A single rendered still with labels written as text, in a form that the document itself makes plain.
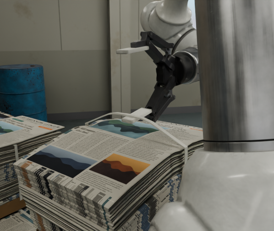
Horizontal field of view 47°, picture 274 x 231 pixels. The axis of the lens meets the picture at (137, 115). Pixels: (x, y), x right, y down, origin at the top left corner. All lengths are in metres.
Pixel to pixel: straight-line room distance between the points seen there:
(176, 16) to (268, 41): 0.55
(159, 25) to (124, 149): 0.41
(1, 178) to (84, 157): 0.50
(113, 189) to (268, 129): 0.27
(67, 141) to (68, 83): 4.37
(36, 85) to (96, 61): 1.11
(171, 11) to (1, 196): 0.76
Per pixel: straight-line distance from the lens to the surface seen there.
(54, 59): 5.02
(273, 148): 0.35
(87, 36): 5.02
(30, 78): 4.35
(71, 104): 5.13
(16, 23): 5.06
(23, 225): 1.09
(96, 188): 0.53
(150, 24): 0.93
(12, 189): 1.12
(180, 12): 0.88
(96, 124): 0.78
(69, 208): 0.59
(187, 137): 0.68
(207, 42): 0.36
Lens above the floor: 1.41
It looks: 15 degrees down
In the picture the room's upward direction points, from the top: straight up
